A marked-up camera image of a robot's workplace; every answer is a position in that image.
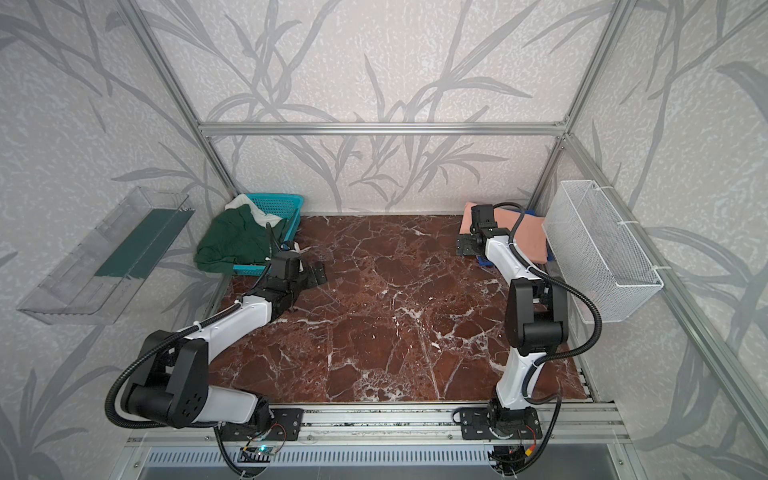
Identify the pink graphic t-shirt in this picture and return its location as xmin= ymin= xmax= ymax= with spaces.
xmin=457 ymin=202 xmax=548 ymax=264

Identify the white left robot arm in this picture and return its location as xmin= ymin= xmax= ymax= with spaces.
xmin=105 ymin=251 xmax=327 ymax=432

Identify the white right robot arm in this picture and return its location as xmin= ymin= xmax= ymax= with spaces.
xmin=457 ymin=234 xmax=568 ymax=438

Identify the white t-shirt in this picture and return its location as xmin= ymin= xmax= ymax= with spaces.
xmin=225 ymin=194 xmax=282 ymax=227

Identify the dark green t-shirt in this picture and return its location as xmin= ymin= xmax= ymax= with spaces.
xmin=194 ymin=206 xmax=288 ymax=274

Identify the teal plastic laundry basket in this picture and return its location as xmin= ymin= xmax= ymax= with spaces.
xmin=223 ymin=194 xmax=300 ymax=275

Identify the green circuit board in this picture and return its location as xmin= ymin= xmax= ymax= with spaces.
xmin=238 ymin=445 xmax=283 ymax=463

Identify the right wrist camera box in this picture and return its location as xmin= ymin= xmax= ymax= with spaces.
xmin=469 ymin=204 xmax=498 ymax=236

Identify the white wire mesh basket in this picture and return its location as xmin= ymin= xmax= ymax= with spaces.
xmin=543 ymin=180 xmax=664 ymax=323

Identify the left black corrugated cable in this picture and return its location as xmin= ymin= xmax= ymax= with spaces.
xmin=104 ymin=221 xmax=289 ymax=480

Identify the black corrugated cable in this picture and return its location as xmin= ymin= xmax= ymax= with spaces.
xmin=491 ymin=201 xmax=603 ymax=475
xmin=104 ymin=221 xmax=289 ymax=480

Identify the aluminium frame crossbar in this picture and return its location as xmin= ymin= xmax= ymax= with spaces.
xmin=198 ymin=122 xmax=565 ymax=137

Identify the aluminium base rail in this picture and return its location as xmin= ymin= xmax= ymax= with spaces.
xmin=112 ymin=402 xmax=644 ymax=479

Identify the right black corrugated cable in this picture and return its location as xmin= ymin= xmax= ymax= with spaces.
xmin=491 ymin=201 xmax=603 ymax=475

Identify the clear plastic wall shelf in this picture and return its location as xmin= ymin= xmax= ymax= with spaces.
xmin=17 ymin=187 xmax=195 ymax=326

